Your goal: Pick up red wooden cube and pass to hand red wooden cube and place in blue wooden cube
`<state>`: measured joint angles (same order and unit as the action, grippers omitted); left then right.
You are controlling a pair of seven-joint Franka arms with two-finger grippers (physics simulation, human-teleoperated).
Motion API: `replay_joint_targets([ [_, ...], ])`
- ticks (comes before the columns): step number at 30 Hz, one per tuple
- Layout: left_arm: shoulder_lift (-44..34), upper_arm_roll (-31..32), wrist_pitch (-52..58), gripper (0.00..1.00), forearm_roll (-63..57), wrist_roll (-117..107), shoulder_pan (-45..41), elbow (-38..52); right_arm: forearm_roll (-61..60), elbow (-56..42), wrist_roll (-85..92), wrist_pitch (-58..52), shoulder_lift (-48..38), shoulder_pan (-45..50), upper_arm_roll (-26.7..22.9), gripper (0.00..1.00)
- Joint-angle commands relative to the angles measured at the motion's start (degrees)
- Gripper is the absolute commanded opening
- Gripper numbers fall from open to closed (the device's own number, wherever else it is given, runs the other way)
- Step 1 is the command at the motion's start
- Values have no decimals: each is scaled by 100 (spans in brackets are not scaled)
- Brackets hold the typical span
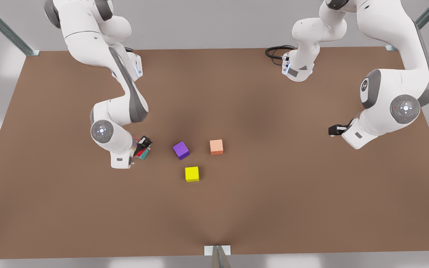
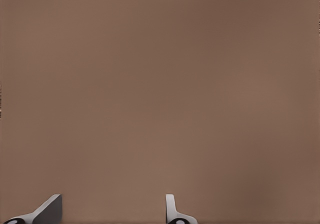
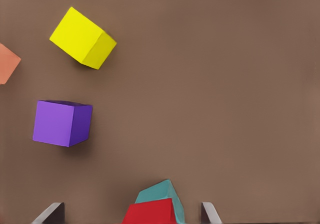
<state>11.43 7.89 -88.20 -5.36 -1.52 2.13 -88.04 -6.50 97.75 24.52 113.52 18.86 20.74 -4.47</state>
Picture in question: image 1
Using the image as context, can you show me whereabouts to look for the purple wooden cube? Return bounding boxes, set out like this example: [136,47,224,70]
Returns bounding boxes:
[172,141,190,160]

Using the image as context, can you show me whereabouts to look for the silver frame post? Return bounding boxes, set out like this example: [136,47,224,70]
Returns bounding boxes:
[384,0,429,52]
[0,0,40,57]
[204,245,232,268]

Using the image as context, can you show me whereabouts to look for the orange wooden cube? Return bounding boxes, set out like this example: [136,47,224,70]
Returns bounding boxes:
[210,139,224,156]

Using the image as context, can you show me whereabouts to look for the yellow wooden cube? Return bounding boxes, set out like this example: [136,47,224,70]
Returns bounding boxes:
[185,166,200,183]

